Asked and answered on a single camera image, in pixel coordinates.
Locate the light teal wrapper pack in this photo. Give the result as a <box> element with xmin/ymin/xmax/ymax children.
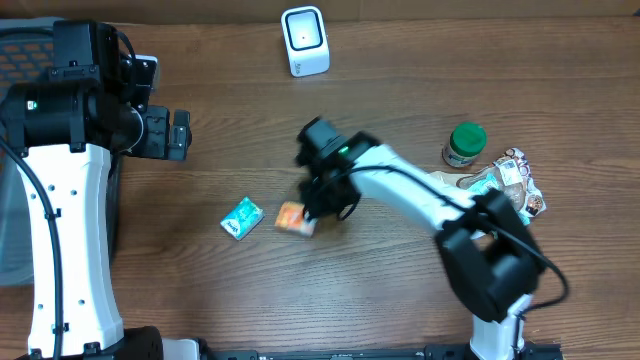
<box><xmin>464</xmin><ymin>168</ymin><xmax>531</xmax><ymax>226</ymax></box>

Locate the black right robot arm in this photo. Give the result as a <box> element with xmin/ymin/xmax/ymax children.
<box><xmin>296</xmin><ymin>117</ymin><xmax>547</xmax><ymax>359</ymax></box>

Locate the green lid jar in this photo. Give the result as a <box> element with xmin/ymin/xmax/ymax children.
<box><xmin>442</xmin><ymin>122</ymin><xmax>487</xmax><ymax>168</ymax></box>

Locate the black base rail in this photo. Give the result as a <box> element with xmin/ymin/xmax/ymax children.
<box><xmin>209</xmin><ymin>342</ymin><xmax>564</xmax><ymax>360</ymax></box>

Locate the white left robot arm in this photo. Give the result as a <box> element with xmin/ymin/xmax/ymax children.
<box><xmin>1</xmin><ymin>20</ymin><xmax>202</xmax><ymax>359</ymax></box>

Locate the teal tissue pack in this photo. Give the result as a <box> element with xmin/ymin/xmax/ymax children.
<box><xmin>220</xmin><ymin>197</ymin><xmax>264</xmax><ymax>241</ymax></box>

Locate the beige clear snack bag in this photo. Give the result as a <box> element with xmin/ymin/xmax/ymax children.
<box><xmin>432</xmin><ymin>148</ymin><xmax>546</xmax><ymax>226</ymax></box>

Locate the orange tissue pack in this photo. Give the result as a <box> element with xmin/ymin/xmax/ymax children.
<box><xmin>275</xmin><ymin>201</ymin><xmax>317</xmax><ymax>237</ymax></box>

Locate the dark grey plastic basket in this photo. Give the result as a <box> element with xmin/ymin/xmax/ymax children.
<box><xmin>0</xmin><ymin>17</ymin><xmax>124</xmax><ymax>287</ymax></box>

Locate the white barcode scanner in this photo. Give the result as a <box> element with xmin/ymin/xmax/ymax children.
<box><xmin>281</xmin><ymin>5</ymin><xmax>330</xmax><ymax>78</ymax></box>

